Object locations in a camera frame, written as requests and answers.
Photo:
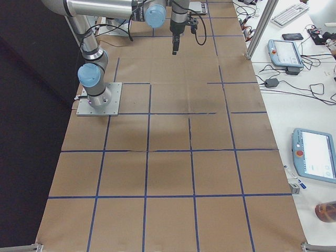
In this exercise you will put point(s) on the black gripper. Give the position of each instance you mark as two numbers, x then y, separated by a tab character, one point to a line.
176	28

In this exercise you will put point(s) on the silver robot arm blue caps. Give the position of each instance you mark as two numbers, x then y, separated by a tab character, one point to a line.
91	74

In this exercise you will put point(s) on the silver kitchen scale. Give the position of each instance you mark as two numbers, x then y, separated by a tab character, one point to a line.
199	7

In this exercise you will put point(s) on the black power adapter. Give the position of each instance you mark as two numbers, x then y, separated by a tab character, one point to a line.
271	83

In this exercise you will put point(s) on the upper blue teach pendant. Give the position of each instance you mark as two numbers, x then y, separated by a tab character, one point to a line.
284	53

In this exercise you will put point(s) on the blue teach pendant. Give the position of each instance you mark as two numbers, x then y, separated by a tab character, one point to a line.
314	155
284	53

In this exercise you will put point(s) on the white computer keyboard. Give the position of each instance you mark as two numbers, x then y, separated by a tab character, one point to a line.
289	14

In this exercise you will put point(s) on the black smartphone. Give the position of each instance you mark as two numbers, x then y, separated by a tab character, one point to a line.
292	36

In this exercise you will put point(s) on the brown cardboard table cover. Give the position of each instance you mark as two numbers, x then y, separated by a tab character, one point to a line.
189	164

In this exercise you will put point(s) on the lower blue teach pendant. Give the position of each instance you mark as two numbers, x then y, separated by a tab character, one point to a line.
314	155

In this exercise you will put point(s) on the small grey box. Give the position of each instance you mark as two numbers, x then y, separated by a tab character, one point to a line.
295	188

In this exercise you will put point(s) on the brown glass bottle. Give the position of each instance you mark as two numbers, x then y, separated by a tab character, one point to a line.
326	212

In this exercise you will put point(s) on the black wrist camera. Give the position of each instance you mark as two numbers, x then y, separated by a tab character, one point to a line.
193	23

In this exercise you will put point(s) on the aluminium frame post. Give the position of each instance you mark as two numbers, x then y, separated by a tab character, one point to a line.
263	22

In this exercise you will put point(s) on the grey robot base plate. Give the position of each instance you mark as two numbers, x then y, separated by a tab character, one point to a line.
106	104

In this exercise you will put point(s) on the black electronics with wires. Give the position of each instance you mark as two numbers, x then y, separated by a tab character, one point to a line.
318	36

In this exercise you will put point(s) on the right metal corner bracket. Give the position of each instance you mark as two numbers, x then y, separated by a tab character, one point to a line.
317	248

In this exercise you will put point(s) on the metal corner bracket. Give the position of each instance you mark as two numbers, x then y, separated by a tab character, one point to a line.
26	248
317	248

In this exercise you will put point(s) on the left metal corner bracket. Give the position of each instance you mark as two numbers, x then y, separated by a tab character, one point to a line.
26	248

